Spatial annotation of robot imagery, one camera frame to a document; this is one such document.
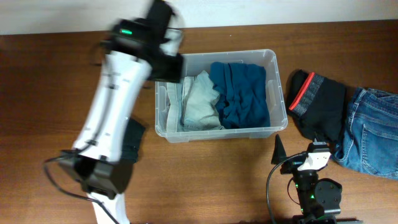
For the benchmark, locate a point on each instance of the clear plastic storage bin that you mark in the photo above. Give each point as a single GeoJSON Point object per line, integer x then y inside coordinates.
{"type": "Point", "coordinates": [196, 63]}

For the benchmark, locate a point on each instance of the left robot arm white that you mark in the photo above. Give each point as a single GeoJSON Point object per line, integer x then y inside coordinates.
{"type": "Point", "coordinates": [137, 50]}

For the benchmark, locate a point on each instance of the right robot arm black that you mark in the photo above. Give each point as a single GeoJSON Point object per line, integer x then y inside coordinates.
{"type": "Point", "coordinates": [319, 199]}

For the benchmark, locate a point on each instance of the black garment with white logo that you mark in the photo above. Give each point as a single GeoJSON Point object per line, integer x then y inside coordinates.
{"type": "Point", "coordinates": [132, 140]}

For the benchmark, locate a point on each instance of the light grey-blue jeans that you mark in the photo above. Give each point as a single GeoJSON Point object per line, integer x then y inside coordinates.
{"type": "Point", "coordinates": [192, 105]}

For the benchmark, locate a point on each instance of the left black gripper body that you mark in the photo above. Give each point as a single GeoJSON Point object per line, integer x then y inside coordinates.
{"type": "Point", "coordinates": [166, 68]}

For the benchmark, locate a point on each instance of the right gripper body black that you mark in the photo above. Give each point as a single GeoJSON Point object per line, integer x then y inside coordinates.
{"type": "Point", "coordinates": [286, 167]}

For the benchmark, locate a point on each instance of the dark blue garment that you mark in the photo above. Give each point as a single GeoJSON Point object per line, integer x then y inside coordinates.
{"type": "Point", "coordinates": [242, 103]}

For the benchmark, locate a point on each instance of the black shorts red waistband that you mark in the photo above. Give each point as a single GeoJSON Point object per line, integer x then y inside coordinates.
{"type": "Point", "coordinates": [317, 105]}

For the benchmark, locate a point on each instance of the blue denim jeans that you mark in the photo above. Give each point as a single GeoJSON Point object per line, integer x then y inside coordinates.
{"type": "Point", "coordinates": [369, 142]}

